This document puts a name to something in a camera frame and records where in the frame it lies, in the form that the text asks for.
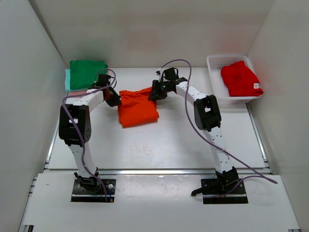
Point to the green folded t shirt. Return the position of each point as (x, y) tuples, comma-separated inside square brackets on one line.
[(83, 73)]

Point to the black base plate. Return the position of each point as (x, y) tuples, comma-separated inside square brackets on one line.
[(213, 192), (94, 195)]

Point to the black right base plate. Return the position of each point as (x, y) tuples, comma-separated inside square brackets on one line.
[(213, 192)]

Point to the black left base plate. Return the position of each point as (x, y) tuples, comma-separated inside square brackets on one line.
[(94, 195)]

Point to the orange t shirt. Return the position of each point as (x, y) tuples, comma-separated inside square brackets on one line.
[(136, 109)]

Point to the teal folded t shirt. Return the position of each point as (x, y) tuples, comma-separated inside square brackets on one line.
[(68, 81)]

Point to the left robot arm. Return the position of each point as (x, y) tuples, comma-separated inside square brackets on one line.
[(75, 128)]

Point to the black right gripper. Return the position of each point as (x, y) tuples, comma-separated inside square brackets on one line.
[(156, 94)]

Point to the red t shirt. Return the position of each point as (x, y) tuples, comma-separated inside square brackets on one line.
[(240, 80)]

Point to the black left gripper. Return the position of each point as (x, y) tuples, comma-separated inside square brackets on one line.
[(116, 101)]

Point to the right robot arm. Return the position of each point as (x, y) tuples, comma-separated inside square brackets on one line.
[(207, 118)]

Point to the pink folded t shirt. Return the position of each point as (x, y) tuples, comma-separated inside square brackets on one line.
[(74, 93)]

